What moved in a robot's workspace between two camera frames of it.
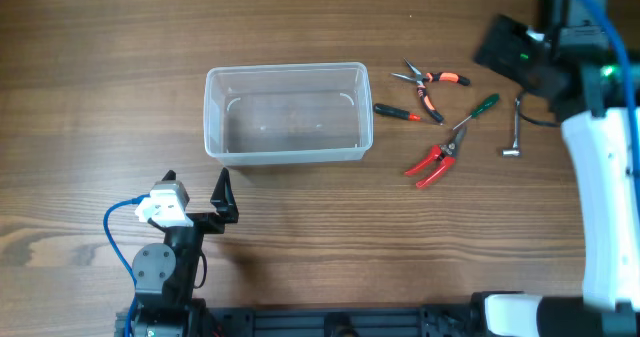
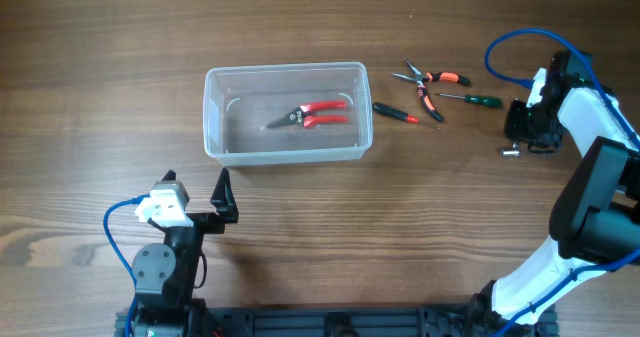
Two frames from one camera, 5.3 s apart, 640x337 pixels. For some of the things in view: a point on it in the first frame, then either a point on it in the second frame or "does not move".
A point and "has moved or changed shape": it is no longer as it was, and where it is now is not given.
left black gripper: x=224 y=200 does not move
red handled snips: x=446 y=152 -> x=303 y=114
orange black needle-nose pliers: x=422 y=79 does not move
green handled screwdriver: x=489 y=102 has moved or changed shape
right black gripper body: x=513 y=53 -> x=534 y=126
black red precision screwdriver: x=395 y=112 does not move
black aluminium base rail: x=442 y=320 does not move
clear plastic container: x=288 y=112 does not move
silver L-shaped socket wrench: x=514 y=151 does not move
